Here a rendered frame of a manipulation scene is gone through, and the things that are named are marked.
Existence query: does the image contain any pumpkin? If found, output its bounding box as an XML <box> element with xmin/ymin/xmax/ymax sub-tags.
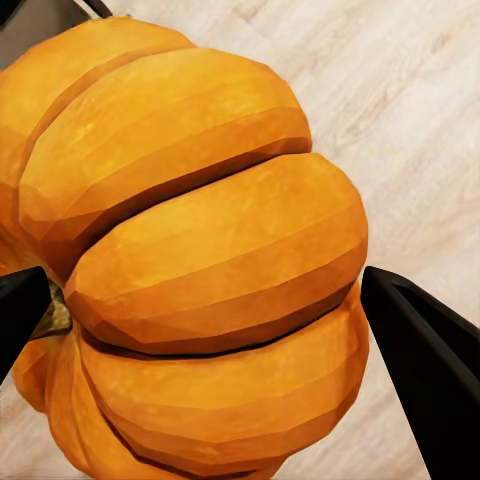
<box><xmin>0</xmin><ymin>15</ymin><xmax>370</xmax><ymax>480</ymax></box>

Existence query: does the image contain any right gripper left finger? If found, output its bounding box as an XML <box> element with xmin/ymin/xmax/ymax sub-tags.
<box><xmin>0</xmin><ymin>266</ymin><xmax>51</xmax><ymax>385</ymax></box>

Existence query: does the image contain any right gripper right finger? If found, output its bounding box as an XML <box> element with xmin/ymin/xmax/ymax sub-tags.
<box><xmin>360</xmin><ymin>266</ymin><xmax>480</xmax><ymax>480</ymax></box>

